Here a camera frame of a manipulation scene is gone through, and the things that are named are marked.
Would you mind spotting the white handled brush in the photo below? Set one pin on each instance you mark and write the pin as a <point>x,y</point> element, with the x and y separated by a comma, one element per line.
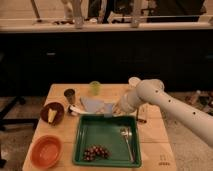
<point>75,111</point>

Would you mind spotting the metal cup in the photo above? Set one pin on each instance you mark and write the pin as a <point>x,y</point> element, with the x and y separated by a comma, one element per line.
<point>70,96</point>

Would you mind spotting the orange bowl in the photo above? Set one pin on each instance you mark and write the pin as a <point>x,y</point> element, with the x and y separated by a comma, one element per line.
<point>46,152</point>

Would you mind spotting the green plastic tray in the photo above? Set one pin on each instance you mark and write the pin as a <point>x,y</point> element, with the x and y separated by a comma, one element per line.
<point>105,131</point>

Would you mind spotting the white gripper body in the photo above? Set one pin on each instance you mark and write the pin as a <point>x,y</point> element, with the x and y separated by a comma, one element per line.
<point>128,103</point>

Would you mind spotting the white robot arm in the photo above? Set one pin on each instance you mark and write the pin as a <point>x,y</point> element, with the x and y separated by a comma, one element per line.
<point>152,91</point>

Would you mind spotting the white cup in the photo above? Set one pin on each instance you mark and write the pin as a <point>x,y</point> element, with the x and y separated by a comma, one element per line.
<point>133,81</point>

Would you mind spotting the dark brown plate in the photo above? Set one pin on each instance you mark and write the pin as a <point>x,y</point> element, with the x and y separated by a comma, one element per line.
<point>55,106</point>

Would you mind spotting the green plastic cup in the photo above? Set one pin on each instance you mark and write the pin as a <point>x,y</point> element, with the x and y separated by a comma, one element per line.
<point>94,87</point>

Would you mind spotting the blue cloth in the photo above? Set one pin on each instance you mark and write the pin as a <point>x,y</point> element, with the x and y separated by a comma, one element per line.
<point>92,105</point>

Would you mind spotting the metal spoon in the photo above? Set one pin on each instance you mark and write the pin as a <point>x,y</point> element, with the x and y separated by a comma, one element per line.
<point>125,134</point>

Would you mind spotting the yellow cheese wedge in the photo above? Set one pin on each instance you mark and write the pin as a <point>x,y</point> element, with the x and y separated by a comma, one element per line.
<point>51,115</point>

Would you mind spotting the black office chair base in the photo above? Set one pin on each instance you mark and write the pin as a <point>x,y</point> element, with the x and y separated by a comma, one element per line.
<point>8,116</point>

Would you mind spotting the blue sponge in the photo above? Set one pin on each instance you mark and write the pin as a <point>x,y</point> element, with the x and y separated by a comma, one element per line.
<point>108,109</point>

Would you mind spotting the bunch of dark grapes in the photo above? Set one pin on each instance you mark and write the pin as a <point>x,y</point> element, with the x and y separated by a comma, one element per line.
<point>95,151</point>

